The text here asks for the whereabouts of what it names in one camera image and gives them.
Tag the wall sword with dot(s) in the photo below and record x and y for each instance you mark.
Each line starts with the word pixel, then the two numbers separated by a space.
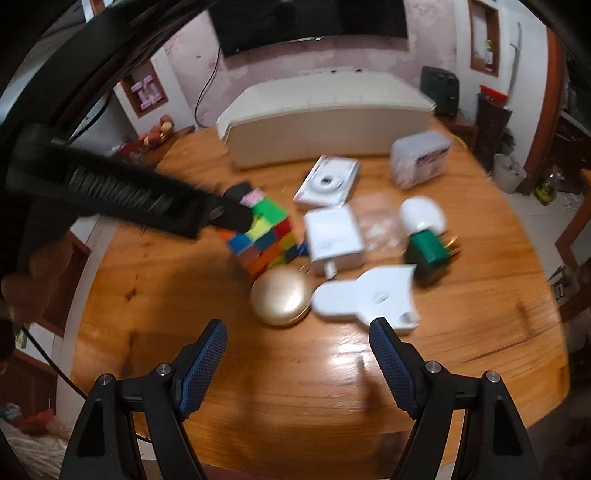
pixel 515 60

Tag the white plastic bracket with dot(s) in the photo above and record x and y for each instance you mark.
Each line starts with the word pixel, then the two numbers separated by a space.
pixel 364 295

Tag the wooden side cabinet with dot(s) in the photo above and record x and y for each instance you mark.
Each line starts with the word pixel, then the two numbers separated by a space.
pixel 173 141

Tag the white charger adapter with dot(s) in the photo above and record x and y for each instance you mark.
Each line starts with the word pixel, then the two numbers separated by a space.
pixel 332 240

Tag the white bucket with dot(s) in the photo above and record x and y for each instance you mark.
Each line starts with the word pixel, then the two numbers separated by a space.
pixel 508 173

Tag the dark green heater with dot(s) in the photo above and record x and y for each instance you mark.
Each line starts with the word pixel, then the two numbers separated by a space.
pixel 441 90

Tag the wooden framed wall niche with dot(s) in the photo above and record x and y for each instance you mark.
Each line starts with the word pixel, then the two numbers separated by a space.
pixel 485 37

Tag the clear plastic box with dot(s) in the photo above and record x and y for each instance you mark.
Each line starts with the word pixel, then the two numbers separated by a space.
pixel 415 157

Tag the clear plastic bag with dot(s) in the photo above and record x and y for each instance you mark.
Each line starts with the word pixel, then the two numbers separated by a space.
pixel 378 226

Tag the black television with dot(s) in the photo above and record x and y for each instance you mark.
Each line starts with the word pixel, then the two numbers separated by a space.
pixel 309 18

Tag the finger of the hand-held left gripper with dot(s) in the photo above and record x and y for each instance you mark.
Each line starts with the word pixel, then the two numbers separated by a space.
pixel 233 214
pixel 238 189

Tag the green plug night light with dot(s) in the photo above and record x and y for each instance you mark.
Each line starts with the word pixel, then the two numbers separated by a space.
pixel 429 249

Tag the silver children's digital camera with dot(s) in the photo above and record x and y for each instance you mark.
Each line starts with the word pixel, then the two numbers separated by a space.
pixel 328 182

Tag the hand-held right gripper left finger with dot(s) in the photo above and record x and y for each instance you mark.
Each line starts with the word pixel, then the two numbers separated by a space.
pixel 205 364

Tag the small figurines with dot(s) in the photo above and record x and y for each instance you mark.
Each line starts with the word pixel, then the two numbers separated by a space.
pixel 161 129

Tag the dark bin with red lid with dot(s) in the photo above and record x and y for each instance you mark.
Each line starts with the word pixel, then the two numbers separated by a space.
pixel 494 129

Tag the wooden television stand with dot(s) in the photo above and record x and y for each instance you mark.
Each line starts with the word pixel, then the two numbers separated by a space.
pixel 461 125

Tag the wall niche with pink items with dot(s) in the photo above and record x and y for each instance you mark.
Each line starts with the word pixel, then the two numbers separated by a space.
pixel 145 92

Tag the white plastic storage bin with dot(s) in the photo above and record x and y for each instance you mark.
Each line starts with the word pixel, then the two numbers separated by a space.
pixel 323 124

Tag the gold round compact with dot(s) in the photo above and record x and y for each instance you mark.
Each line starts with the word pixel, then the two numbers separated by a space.
pixel 279 297

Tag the wooden chair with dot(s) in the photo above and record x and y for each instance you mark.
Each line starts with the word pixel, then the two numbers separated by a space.
pixel 575 221

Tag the person's left hand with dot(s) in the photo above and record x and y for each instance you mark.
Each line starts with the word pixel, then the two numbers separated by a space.
pixel 44 265

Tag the colourful puzzle cube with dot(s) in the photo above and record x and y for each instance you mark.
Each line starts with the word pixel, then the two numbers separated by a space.
pixel 268 230

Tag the red box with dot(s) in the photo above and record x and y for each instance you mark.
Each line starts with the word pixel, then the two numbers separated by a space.
pixel 127 150

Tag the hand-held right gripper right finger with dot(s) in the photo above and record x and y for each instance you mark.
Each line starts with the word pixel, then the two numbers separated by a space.
pixel 392 364

